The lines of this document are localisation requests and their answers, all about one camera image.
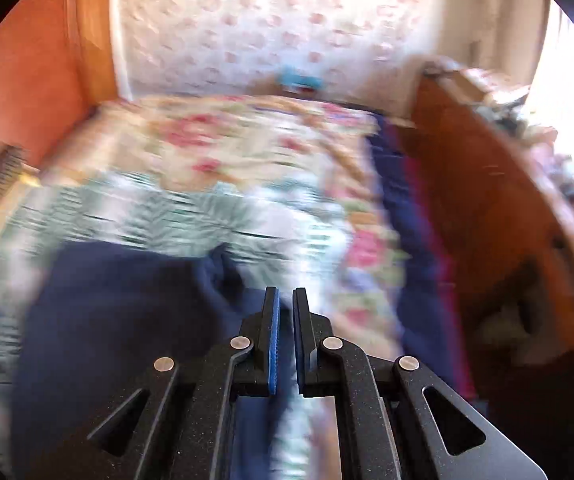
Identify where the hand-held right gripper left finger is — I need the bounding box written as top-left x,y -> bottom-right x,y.
32,286 -> 282,480

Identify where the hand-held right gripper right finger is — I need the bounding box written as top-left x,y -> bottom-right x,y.
292,287 -> 548,480

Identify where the navy t-shirt with orange print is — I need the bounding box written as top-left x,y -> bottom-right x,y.
10,241 -> 290,480

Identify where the navy blanket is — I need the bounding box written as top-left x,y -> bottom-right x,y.
366,114 -> 464,398

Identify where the white leaf-print sheet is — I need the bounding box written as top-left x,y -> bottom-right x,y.
0,170 -> 350,480

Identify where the white bucket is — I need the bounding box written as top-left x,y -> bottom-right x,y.
476,304 -> 534,348

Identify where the wooden cabinet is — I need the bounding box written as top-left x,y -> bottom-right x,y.
407,66 -> 574,363

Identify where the wooden wardrobe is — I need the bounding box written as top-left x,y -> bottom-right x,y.
0,0 -> 119,173

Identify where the small blue object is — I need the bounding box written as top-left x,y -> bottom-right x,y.
277,66 -> 326,94

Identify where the cardboard box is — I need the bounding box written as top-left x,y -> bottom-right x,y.
446,66 -> 488,102

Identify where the circle-patterned wall cloth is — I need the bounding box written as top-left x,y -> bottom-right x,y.
110,0 -> 445,103

